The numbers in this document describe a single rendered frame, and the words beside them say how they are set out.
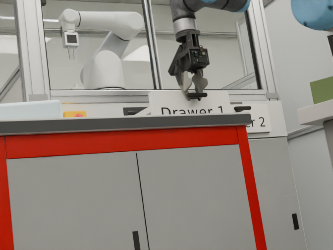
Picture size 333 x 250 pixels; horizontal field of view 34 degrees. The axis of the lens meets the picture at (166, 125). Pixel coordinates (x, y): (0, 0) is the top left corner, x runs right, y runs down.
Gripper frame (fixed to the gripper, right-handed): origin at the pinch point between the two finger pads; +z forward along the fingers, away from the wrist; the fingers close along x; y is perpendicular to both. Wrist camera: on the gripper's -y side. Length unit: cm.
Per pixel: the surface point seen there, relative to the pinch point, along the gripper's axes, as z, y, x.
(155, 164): 25, 38, -37
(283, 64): -63, -142, 173
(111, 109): -2.0, -20.9, -18.7
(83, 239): 39, 38, -55
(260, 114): 1.9, -19.1, 42.0
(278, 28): -89, -139, 173
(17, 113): 13, 35, -64
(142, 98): -5.3, -20.6, -6.7
